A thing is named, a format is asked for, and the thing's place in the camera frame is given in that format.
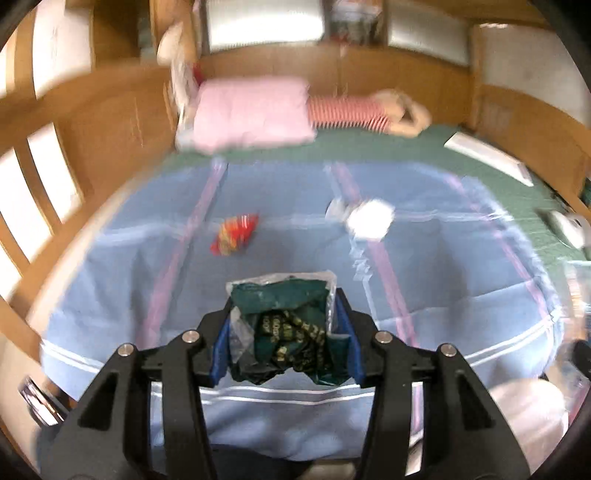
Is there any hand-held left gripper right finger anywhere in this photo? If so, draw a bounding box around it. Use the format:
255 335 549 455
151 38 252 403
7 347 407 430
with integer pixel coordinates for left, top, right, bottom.
336 288 528 480

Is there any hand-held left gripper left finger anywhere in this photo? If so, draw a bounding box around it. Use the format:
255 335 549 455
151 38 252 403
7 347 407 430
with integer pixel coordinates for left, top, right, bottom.
39 298 237 480

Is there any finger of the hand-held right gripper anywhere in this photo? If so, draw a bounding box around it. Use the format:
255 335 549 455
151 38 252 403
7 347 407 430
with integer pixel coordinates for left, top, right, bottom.
573 339 591 374

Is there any green snack packet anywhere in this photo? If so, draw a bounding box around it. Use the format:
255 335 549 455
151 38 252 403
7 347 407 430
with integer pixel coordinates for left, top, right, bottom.
226 271 358 386

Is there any person's knee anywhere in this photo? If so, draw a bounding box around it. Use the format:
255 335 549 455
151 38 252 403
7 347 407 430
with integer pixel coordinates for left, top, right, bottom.
487 379 568 453

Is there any red snack packet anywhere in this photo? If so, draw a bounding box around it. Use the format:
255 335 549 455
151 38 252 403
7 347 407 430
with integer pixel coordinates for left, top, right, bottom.
210 213 259 256

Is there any blue striped blanket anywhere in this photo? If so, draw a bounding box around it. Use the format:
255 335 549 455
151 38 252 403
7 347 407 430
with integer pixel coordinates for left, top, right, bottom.
39 161 561 462

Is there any white device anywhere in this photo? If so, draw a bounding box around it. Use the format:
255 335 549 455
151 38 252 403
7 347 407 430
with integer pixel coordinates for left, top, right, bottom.
542 210 589 247

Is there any large crumpled white tissue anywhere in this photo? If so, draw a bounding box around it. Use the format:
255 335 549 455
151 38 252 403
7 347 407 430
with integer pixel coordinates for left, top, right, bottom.
346 199 395 241

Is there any crumpled grey wrapper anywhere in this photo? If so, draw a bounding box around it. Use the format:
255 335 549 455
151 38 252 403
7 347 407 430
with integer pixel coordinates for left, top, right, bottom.
325 198 352 220

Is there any chrome object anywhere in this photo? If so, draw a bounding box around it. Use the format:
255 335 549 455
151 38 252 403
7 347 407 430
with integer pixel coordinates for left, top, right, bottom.
18 378 65 425

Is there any green bed mat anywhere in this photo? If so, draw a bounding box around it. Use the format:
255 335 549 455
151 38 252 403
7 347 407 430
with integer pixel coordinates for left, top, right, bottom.
161 124 591 287

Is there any long white board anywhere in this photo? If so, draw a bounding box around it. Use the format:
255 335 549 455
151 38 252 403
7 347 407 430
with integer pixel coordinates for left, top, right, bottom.
444 131 534 186

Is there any wooden footboard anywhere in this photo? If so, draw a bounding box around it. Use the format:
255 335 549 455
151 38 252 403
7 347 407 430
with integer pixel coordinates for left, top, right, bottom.
471 88 591 208

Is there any pink pillow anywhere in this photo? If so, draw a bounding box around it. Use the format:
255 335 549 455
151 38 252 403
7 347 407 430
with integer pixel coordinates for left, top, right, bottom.
191 78 317 153

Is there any striped plush doll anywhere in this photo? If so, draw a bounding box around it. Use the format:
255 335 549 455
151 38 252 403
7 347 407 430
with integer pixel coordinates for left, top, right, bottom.
307 90 432 138

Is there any wooden headboard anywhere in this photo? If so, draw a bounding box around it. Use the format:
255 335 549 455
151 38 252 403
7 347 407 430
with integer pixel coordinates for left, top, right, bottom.
0 65 181 301

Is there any white hanging cloth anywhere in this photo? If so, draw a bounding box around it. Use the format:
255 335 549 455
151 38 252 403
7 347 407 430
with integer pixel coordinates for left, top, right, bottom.
171 60 204 134

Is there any wide frosted window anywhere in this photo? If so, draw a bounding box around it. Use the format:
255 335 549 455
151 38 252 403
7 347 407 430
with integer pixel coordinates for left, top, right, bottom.
206 0 324 52

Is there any narrow frosted window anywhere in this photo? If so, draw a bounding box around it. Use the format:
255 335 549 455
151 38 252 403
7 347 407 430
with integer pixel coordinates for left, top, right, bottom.
388 2 469 63

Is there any shelf clutter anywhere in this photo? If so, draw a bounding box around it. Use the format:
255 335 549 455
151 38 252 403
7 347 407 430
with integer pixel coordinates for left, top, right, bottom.
330 0 384 44

